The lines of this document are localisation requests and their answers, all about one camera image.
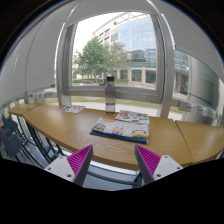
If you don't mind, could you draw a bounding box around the small sticker sheet left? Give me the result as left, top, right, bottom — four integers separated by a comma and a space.
62, 105, 84, 114

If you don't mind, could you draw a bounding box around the folded printed towel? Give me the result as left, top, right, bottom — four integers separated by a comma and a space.
91, 117, 149, 144

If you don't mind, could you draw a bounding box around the dark blue chair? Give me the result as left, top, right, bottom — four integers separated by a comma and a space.
0, 128, 23, 157
2, 116, 18, 132

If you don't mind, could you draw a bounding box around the sticker sheet near towel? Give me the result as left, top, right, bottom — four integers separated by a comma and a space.
116, 110, 149, 124

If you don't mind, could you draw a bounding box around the white cable trunking right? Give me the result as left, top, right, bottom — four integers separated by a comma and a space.
171, 98, 221, 120

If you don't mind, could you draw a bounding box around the white roller blind left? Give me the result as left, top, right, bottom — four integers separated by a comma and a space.
0, 0, 80, 106

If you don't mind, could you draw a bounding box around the clear water bottle black cap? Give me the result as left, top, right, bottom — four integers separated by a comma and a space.
105, 76, 116, 114

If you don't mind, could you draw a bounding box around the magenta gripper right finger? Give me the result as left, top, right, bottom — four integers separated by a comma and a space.
134, 145, 182, 185

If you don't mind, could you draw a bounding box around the grey window frame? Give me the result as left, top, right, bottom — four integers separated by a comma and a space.
55, 0, 176, 118

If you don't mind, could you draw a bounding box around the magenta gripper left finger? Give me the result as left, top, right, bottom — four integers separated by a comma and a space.
45, 145, 93, 186

